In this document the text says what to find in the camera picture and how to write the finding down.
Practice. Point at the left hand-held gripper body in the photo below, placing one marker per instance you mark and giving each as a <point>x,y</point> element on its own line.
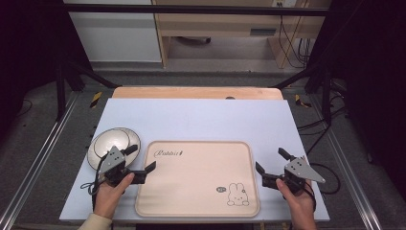
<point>111,159</point>

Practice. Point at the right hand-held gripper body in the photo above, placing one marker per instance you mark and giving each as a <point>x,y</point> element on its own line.
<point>300,171</point>

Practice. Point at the person's right hand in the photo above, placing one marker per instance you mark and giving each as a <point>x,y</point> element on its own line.
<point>297,201</point>

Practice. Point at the person's left hand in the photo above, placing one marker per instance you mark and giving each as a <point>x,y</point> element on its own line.
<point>108,196</point>

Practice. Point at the wooden tray with rabbit print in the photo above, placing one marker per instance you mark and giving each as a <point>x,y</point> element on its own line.
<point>191,182</point>

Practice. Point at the yellow black floor tape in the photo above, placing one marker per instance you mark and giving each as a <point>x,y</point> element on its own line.
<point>300,101</point>
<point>95,99</point>

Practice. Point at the white table cover board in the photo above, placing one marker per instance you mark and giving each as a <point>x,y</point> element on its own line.
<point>198,121</point>

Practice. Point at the black metal stand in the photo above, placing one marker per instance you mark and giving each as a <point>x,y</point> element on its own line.
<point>60,92</point>
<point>326,92</point>

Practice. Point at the white cabinet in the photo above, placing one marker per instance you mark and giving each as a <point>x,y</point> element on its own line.
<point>118,35</point>

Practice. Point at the dark curtain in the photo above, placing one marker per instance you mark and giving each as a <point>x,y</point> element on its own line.
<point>28,48</point>
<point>373,80</point>

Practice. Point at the light wooden desk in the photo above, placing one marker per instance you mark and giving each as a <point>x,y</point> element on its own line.
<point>223,24</point>

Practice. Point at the aluminium floor rail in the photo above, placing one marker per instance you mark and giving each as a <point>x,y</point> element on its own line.
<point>351,179</point>
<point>35,159</point>

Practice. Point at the black horizontal frame bar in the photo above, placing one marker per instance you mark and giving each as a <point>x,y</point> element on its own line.
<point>191,9</point>

